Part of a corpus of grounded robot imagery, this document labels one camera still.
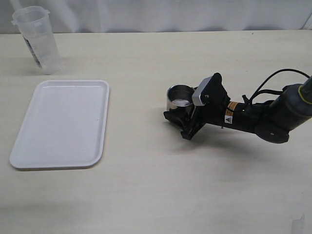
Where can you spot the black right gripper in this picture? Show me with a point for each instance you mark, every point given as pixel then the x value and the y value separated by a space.
pixel 212 112

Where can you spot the stainless steel cup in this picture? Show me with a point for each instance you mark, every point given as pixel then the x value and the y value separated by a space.
pixel 179 95

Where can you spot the translucent plastic measuring cup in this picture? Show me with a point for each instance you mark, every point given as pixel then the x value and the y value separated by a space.
pixel 34 25

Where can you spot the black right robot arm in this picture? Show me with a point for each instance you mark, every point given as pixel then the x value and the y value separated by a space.
pixel 269 114

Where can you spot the white plastic tray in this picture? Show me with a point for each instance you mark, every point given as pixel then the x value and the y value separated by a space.
pixel 64 126

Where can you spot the white backdrop curtain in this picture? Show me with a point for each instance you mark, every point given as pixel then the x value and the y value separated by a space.
pixel 98 16

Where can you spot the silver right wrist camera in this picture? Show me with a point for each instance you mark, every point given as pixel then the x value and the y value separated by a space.
pixel 200 95

